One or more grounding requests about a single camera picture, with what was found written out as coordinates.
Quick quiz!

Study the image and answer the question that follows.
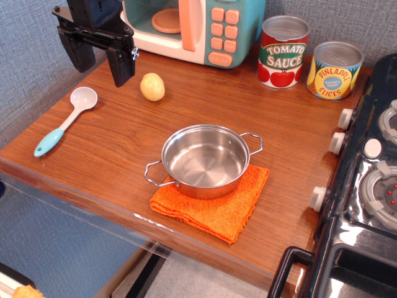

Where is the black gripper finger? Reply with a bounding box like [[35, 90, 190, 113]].
[[107, 48, 135, 88], [58, 29, 96, 73]]

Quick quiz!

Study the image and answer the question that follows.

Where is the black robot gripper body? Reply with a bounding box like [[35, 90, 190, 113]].
[[52, 1, 139, 60]]

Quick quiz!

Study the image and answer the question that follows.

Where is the stainless steel pot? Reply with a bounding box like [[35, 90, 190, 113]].
[[144, 124, 264, 199]]

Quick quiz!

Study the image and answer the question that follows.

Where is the orange folded towel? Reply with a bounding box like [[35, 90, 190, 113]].
[[149, 165, 270, 245]]

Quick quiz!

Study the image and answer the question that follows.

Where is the yellow toy potato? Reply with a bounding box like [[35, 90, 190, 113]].
[[140, 73, 165, 101]]

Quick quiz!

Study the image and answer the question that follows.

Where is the toy microwave teal and white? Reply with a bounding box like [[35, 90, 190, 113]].
[[121, 1, 265, 69]]

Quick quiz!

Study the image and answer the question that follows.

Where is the tomato sauce can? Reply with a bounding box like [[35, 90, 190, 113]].
[[257, 15, 310, 89]]

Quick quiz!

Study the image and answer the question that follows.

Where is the pineapple slices can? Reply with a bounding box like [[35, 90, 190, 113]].
[[306, 41, 364, 101]]

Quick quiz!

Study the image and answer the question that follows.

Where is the white stove knob middle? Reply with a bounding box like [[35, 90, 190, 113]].
[[329, 132, 346, 155]]

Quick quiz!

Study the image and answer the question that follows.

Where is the white stove knob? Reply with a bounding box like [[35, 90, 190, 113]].
[[309, 186, 327, 212], [337, 109, 354, 130], [329, 132, 346, 155]]

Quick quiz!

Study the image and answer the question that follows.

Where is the white stove knob upper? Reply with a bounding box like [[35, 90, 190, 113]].
[[337, 109, 354, 130]]

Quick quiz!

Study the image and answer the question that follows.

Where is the white stove knob lower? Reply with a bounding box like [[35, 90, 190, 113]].
[[309, 186, 327, 212]]

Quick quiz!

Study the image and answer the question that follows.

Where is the orange fuzzy object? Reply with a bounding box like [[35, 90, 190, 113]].
[[12, 285, 44, 298]]

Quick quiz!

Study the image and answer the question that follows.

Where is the black toy stove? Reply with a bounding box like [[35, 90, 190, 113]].
[[268, 54, 396, 297]]

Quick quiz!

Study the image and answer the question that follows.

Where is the white spoon teal handle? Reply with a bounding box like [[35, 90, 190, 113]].
[[33, 87, 98, 158]]

